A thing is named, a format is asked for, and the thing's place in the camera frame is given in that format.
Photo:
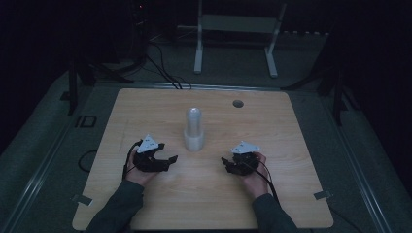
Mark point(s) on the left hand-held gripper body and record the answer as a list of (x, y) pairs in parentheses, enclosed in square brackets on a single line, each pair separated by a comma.
[(147, 160)]

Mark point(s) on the white metal stand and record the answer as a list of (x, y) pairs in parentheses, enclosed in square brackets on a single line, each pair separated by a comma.
[(238, 24)]

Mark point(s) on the round table grommet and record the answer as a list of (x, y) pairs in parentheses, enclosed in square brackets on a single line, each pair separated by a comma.
[(238, 103)]

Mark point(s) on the grey tape piece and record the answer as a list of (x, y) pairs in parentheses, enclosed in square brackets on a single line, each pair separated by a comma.
[(82, 200), (322, 195)]

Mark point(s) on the person's right hand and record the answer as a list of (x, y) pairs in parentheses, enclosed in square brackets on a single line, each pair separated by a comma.
[(257, 183)]

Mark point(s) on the black metal stand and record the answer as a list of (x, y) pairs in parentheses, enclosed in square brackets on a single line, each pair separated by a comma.
[(337, 97), (73, 87)]

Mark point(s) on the stack of clear plastic cups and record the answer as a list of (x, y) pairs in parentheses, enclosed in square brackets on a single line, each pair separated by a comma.
[(193, 129)]

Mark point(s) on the black rectangular floor bracket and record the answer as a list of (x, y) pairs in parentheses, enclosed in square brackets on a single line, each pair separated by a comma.
[(86, 121)]

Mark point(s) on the person's left hand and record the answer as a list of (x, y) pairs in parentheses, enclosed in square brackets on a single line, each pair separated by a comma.
[(139, 176)]

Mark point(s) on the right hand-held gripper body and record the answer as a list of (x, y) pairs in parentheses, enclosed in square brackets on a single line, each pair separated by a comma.
[(244, 163)]

